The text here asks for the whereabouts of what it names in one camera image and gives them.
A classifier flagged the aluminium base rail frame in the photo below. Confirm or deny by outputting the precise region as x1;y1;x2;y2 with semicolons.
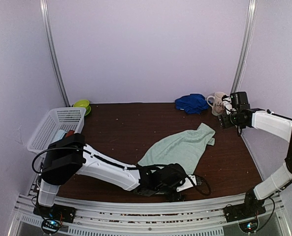
6;194;292;236

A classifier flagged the light blue folded towel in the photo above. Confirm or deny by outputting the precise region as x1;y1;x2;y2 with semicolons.
53;130;66;142

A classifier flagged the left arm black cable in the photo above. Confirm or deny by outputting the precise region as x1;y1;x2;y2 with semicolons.
32;147;86;174

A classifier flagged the blue crumpled cloth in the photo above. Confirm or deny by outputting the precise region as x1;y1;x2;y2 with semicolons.
174;93;209;114

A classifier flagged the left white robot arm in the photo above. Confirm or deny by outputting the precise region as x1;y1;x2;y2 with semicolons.
37;133;191;218

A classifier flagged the white printed mug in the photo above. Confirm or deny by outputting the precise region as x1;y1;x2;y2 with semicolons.
206;92;227;116

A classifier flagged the rust brown folded towel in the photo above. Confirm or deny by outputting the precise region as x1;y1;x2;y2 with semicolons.
65;130;75;137

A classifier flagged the left aluminium corner post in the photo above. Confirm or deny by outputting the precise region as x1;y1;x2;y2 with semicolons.
39;0;70;107

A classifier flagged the white plastic perforated basket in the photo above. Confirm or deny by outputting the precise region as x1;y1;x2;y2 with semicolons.
27;107;86;154

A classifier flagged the lime green bowl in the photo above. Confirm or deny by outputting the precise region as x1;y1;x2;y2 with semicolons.
73;99;92;116

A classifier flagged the left circuit board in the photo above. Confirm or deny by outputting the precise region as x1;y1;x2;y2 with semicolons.
41;219;62;234

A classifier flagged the mint green towel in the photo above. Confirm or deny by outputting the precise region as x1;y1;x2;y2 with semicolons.
138;123;215;175

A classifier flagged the circuit board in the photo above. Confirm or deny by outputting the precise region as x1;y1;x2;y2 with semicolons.
41;219;62;234
239;219;259;234

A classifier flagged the right aluminium corner post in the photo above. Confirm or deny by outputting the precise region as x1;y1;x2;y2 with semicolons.
230;0;257;93

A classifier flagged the right circuit board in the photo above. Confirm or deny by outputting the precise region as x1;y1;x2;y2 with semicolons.
239;219;259;234

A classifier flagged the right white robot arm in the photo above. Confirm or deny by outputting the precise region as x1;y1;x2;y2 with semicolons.
218;108;292;217

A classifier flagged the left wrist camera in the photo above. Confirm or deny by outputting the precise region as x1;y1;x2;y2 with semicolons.
176;175;202;192

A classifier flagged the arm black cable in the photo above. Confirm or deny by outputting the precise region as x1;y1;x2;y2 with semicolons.
255;196;276;223
32;147;86;174

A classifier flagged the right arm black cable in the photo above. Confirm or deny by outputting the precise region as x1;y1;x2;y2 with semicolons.
255;196;276;223

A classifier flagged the aluminium corner post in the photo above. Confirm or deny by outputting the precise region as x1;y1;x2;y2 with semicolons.
230;0;257;93
39;0;70;107

